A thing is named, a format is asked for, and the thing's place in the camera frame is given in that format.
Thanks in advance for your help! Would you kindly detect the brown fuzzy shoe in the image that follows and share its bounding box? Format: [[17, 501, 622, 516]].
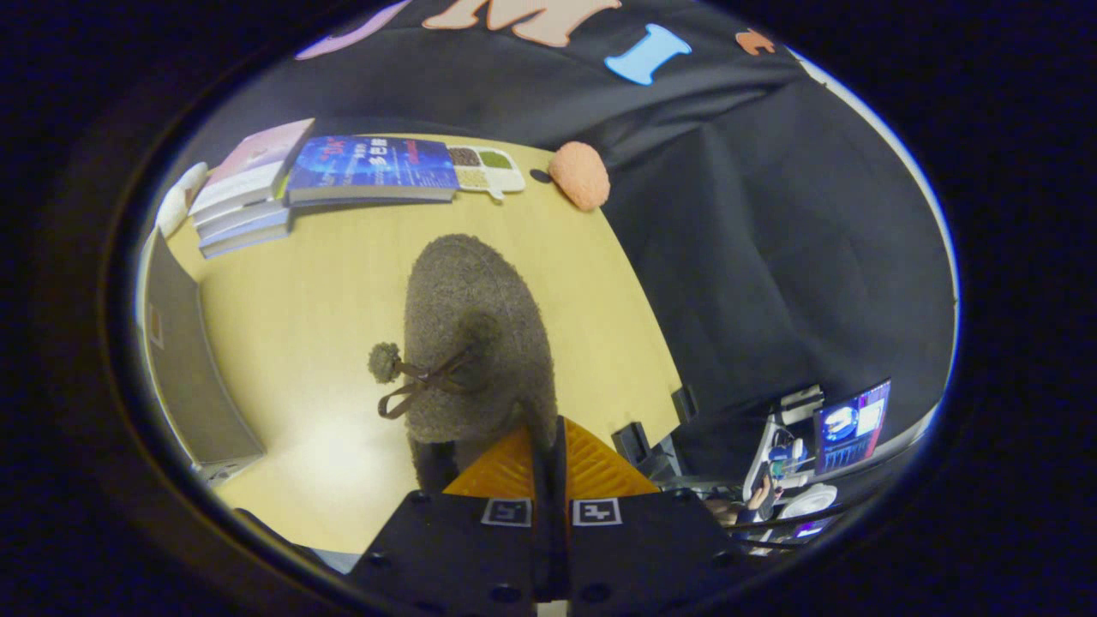
[[369, 233, 560, 494]]

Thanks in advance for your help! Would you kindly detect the orange fluffy ball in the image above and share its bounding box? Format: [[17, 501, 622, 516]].
[[548, 141, 611, 213]]

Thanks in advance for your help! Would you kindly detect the pink book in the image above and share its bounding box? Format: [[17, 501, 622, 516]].
[[189, 117, 316, 217]]

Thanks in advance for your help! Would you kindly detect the black backdrop cloth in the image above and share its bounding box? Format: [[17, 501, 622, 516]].
[[171, 0, 956, 481]]

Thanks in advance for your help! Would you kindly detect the white fluffy ball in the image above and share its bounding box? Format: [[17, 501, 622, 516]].
[[154, 161, 209, 239]]

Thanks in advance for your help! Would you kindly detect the laptop screen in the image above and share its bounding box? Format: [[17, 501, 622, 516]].
[[812, 380, 892, 476]]

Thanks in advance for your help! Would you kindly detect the white round object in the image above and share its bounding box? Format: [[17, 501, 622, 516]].
[[776, 482, 839, 521]]

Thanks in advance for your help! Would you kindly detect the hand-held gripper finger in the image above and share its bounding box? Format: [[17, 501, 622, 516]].
[[553, 416, 755, 617], [347, 417, 558, 617]]

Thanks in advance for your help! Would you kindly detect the pale blue book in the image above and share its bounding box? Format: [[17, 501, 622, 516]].
[[194, 199, 292, 243], [199, 225, 294, 260]]

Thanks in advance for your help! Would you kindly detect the white divided grain tray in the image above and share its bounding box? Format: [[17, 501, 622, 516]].
[[447, 146, 526, 201]]

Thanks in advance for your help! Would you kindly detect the cream fabric storage box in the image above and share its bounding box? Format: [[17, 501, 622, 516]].
[[137, 227, 267, 488]]

